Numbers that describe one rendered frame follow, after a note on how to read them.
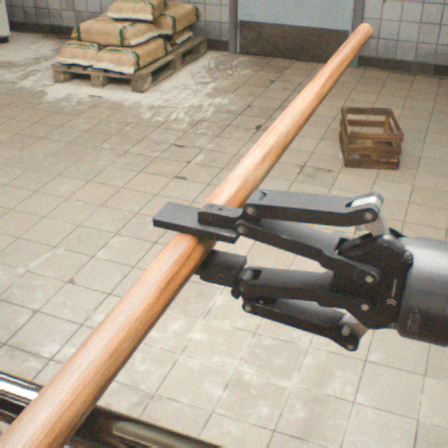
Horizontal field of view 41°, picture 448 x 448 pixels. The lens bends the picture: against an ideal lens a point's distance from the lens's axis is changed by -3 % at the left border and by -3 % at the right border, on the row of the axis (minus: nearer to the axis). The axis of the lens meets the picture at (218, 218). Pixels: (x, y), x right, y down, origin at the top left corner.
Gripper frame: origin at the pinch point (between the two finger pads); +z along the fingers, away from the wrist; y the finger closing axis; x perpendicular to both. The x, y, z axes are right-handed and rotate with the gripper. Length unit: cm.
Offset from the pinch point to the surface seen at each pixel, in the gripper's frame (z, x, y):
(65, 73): 264, 339, 112
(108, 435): -2.1, -18.3, 2.2
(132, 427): -3.2, -17.4, 1.9
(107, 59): 223, 336, 96
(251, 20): 156, 463, 89
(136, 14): 212, 365, 69
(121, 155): 155, 236, 119
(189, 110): 149, 316, 119
